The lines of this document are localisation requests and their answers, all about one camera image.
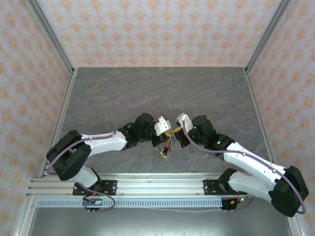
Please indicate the aluminium table side rail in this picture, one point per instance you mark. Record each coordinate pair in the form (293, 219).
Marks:
(255, 98)
(66, 98)

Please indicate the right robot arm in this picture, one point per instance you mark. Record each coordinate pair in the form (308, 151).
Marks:
(248, 157)

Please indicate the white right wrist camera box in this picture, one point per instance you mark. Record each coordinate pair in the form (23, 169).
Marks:
(185, 121)

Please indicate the yellow key tag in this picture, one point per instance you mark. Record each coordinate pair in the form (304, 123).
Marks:
(164, 156)

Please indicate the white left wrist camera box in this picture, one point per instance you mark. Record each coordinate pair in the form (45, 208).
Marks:
(162, 126)

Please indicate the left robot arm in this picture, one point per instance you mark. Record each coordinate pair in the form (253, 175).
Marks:
(105, 143)

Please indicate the aluminium base frame rail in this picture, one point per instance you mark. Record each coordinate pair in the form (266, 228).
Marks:
(160, 184)

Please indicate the aluminium corner post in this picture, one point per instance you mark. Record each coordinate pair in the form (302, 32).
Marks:
(270, 32)
(50, 32)

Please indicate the grey metal sheet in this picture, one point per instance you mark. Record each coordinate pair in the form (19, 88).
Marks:
(160, 223)

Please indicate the aluminium frame leg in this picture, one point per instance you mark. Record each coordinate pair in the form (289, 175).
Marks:
(297, 228)
(24, 218)

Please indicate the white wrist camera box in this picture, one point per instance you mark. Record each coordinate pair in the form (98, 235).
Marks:
(185, 121)
(162, 126)

